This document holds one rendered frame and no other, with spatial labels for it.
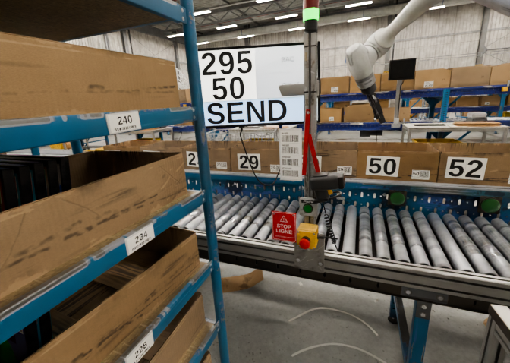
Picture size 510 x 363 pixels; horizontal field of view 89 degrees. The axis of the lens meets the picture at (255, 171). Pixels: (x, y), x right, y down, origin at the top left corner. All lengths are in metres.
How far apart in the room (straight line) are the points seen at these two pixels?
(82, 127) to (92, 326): 0.32
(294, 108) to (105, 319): 0.87
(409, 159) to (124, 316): 1.42
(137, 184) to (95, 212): 0.09
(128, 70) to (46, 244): 0.30
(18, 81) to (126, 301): 0.38
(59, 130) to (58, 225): 0.14
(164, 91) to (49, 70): 0.22
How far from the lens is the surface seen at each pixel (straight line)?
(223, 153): 1.79
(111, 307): 0.56
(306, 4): 0.99
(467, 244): 1.39
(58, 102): 0.45
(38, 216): 0.45
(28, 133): 0.39
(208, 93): 1.08
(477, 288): 1.20
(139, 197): 0.55
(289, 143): 0.98
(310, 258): 1.14
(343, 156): 1.58
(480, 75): 6.36
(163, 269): 0.63
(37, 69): 0.45
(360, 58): 1.42
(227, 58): 1.09
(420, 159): 1.60
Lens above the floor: 1.35
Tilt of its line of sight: 15 degrees down
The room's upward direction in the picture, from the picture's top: 3 degrees counter-clockwise
